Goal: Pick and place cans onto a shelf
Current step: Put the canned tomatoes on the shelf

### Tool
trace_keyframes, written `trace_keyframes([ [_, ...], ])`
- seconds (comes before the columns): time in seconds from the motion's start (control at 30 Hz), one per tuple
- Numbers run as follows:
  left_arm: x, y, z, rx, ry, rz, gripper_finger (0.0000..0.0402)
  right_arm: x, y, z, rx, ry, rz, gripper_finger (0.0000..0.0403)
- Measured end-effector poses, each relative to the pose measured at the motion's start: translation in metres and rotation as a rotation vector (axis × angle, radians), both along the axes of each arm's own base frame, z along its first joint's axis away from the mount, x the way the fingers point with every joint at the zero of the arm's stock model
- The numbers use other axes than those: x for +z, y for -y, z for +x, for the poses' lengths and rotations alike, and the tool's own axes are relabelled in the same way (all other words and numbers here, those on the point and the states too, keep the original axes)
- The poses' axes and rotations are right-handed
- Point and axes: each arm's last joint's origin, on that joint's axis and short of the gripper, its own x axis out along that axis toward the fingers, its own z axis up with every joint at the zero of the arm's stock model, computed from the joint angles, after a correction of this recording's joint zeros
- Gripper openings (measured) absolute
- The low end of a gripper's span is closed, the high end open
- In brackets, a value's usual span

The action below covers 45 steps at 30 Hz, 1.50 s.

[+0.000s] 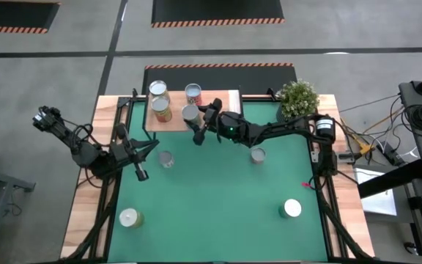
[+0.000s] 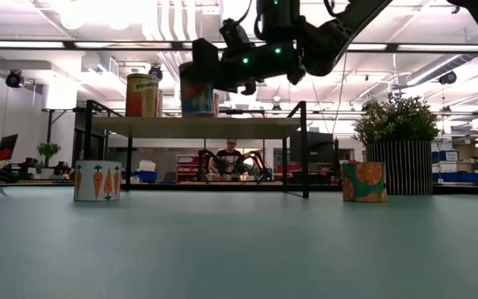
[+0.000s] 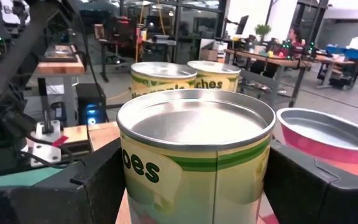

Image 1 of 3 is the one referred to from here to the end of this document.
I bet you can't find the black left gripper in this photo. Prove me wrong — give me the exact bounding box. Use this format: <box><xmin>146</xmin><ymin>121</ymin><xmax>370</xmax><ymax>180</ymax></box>
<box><xmin>108</xmin><ymin>122</ymin><xmax>160</xmax><ymax>183</ymax></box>

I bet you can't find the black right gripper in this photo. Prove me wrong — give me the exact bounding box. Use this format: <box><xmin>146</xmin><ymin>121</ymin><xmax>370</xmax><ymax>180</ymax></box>
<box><xmin>184</xmin><ymin>98</ymin><xmax>223</xmax><ymax>146</ymax></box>

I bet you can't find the tomatoes labelled blue-green tin can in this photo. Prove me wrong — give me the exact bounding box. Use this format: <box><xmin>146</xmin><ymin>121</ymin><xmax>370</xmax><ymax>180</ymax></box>
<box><xmin>181</xmin><ymin>104</ymin><xmax>201</xmax><ymax>128</ymax></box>

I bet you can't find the short white carrot-print can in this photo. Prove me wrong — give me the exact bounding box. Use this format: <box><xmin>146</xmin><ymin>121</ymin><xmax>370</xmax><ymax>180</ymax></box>
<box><xmin>158</xmin><ymin>150</ymin><xmax>176</xmax><ymax>169</ymax></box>

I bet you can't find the mixed fruit labelled tin can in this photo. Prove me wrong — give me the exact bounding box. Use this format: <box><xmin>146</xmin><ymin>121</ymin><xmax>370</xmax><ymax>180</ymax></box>
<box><xmin>184</xmin><ymin>83</ymin><xmax>203</xmax><ymax>106</ymax></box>

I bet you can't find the pineapple labelled orange tin can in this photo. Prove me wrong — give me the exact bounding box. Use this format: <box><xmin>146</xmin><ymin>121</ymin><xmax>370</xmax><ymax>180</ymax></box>
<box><xmin>150</xmin><ymin>95</ymin><xmax>174</xmax><ymax>123</ymax></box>

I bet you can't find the peaches labelled tin can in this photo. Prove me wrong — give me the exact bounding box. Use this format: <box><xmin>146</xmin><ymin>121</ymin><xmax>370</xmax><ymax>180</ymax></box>
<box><xmin>148</xmin><ymin>79</ymin><xmax>171</xmax><ymax>102</ymax></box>

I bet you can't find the short green orange-slice-print can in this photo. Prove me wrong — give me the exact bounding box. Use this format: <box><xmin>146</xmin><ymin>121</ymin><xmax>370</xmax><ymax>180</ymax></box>
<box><xmin>250</xmin><ymin>146</ymin><xmax>267</xmax><ymax>165</ymax></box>

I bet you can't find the yellow-green tin can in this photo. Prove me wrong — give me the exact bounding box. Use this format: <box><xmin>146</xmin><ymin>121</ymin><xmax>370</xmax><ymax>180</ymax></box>
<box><xmin>118</xmin><ymin>207</ymin><xmax>145</xmax><ymax>230</ymax></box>

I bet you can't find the green-blue tin can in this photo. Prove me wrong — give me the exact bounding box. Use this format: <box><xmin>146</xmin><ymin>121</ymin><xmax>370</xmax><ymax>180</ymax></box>
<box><xmin>278</xmin><ymin>198</ymin><xmax>303</xmax><ymax>220</ymax></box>

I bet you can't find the black mat hazard-stripe edge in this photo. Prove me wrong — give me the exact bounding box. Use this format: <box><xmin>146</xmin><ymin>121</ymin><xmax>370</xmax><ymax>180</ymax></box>
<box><xmin>151</xmin><ymin>0</ymin><xmax>285</xmax><ymax>29</ymax></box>
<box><xmin>0</xmin><ymin>0</ymin><xmax>61</xmax><ymax>34</ymax></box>
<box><xmin>141</xmin><ymin>62</ymin><xmax>298</xmax><ymax>95</ymax></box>

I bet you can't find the green table mat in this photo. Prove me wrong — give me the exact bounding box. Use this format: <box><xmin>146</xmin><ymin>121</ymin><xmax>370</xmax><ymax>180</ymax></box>
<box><xmin>107</xmin><ymin>100</ymin><xmax>330</xmax><ymax>263</ymax></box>

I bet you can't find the potted plant striped pot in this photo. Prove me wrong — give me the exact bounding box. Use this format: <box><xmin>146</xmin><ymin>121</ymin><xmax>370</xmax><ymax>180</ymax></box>
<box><xmin>275</xmin><ymin>78</ymin><xmax>321</xmax><ymax>124</ymax></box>

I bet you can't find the black power brick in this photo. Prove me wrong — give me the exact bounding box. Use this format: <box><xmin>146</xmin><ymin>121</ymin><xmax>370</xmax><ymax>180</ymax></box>
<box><xmin>379</xmin><ymin>141</ymin><xmax>404</xmax><ymax>166</ymax></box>

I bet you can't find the white board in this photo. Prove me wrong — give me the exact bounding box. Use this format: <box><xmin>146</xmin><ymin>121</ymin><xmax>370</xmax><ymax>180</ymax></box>
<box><xmin>353</xmin><ymin>166</ymin><xmax>398</xmax><ymax>217</ymax></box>

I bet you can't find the black beam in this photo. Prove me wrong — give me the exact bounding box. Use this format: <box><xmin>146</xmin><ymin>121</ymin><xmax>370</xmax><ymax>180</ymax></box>
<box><xmin>357</xmin><ymin>158</ymin><xmax>422</xmax><ymax>199</ymax></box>

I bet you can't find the grey equipment cart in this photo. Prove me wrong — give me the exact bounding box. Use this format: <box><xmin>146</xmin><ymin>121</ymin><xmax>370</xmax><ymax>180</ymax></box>
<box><xmin>398</xmin><ymin>80</ymin><xmax>422</xmax><ymax>183</ymax></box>

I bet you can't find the small black floor object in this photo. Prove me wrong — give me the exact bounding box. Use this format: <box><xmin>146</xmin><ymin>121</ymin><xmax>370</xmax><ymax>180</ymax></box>
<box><xmin>403</xmin><ymin>241</ymin><xmax>420</xmax><ymax>257</ymax></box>

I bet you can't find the wooden shelf black metal frame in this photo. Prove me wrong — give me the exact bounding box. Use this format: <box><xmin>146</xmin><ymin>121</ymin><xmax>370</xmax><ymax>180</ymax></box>
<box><xmin>141</xmin><ymin>89</ymin><xmax>245</xmax><ymax>146</ymax></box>

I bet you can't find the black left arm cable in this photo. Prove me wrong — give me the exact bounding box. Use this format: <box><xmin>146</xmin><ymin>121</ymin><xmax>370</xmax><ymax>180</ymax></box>
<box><xmin>61</xmin><ymin>117</ymin><xmax>100</xmax><ymax>148</ymax></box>

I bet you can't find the yellow cable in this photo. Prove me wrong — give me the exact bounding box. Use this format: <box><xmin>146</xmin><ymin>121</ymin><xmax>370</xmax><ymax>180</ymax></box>
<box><xmin>341</xmin><ymin>117</ymin><xmax>376</xmax><ymax>157</ymax></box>

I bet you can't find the black aluminium table frame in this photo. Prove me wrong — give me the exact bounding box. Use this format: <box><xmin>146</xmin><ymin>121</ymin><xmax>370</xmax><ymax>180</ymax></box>
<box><xmin>59</xmin><ymin>87</ymin><xmax>375</xmax><ymax>264</ymax></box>

